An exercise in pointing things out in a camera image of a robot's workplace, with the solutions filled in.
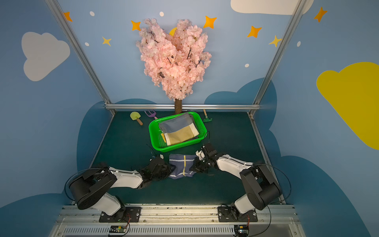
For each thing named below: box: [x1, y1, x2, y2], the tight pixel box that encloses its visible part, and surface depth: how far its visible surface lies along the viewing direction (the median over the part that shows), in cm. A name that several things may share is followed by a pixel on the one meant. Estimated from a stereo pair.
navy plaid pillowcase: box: [168, 153, 197, 180], surface depth 94 cm
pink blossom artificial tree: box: [136, 18, 212, 114], surface depth 76 cm
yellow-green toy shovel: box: [129, 111, 144, 126], surface depth 121 cm
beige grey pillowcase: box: [158, 113, 200, 146], surface depth 104 cm
